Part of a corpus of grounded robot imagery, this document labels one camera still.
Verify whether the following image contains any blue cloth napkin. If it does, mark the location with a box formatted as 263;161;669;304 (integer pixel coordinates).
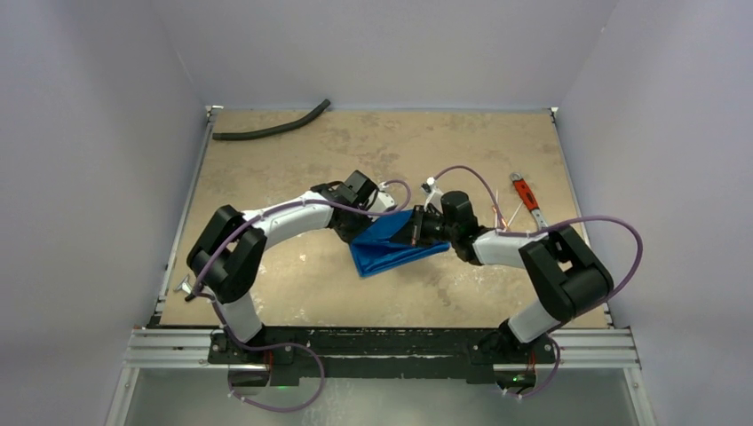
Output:
349;210;450;278

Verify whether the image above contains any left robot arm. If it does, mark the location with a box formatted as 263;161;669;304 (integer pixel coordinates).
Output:
186;170;397;363

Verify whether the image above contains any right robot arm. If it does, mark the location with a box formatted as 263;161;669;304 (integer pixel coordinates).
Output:
391;191;614;361

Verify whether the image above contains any brown plastic utensil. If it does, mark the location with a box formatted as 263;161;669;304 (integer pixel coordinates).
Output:
492;188;507;232

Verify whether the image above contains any white plastic utensil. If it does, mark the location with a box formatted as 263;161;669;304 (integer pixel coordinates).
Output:
506;201;523;230

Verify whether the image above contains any black foam tube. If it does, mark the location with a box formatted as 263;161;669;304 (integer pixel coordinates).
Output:
212;99;331;142

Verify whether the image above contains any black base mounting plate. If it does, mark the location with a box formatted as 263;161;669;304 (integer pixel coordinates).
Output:
208;326;556;386

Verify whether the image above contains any small tool at left edge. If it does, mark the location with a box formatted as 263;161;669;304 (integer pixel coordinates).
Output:
172;274;194;295

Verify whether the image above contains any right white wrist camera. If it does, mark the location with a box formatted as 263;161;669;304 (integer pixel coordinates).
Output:
420;177;444;209

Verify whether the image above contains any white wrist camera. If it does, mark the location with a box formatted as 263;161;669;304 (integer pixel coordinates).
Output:
368;189;397;213
420;177;444;209

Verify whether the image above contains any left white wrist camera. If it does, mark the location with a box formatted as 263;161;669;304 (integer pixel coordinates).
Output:
368;189;397;213

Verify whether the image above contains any red handled adjustable wrench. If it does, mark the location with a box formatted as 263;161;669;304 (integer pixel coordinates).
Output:
510;172;549;229

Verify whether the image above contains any aluminium frame rail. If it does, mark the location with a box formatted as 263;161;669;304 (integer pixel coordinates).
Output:
124;327;639;372

